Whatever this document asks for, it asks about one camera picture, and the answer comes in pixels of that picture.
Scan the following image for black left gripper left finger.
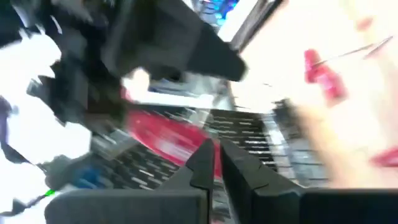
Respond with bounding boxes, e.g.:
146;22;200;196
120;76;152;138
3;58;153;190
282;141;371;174
45;139;215;224

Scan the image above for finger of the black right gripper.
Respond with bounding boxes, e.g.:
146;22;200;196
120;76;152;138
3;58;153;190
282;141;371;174
102;0;248;82

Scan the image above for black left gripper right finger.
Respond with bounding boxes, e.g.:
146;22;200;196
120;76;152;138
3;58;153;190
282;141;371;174
221;139;398;224

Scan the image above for red T-handle hex key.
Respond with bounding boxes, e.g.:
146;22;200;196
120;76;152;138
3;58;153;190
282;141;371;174
354;17;374;32
303;35;394;105
129;107;223;177
369;147;398;169

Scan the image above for blue T-handle hex key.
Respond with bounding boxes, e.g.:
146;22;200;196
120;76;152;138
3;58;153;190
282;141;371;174
73;166;105;189

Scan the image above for computer case RGB lights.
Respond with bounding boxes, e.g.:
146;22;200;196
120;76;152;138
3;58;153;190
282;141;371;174
192;0;240;27

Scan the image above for black perforated pegboard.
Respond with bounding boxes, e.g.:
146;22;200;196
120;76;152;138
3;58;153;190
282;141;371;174
90;104;312;191

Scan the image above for black metal table frame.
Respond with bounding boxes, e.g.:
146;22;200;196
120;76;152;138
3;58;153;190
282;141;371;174
229;0;284;52

